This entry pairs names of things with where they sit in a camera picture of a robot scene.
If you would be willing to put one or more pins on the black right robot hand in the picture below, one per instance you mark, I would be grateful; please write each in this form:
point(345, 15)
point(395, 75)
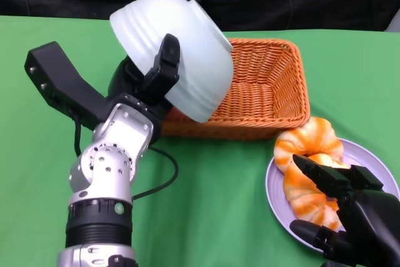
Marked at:
point(359, 217)

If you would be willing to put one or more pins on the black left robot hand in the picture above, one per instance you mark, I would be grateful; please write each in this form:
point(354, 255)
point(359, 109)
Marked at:
point(150, 82)

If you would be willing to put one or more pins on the pale grey-green bowl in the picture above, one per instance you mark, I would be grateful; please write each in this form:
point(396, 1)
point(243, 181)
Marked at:
point(187, 54)

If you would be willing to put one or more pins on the lavender round plate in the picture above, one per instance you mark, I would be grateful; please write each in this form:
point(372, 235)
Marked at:
point(275, 195)

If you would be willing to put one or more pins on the orange wicker basket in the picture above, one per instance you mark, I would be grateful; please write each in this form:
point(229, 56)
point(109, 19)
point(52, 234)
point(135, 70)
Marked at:
point(265, 98)

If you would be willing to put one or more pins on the green tablecloth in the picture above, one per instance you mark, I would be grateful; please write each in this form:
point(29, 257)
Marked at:
point(218, 185)

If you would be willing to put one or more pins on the black left wrist camera housing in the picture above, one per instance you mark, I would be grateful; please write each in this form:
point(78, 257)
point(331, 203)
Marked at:
point(62, 82)

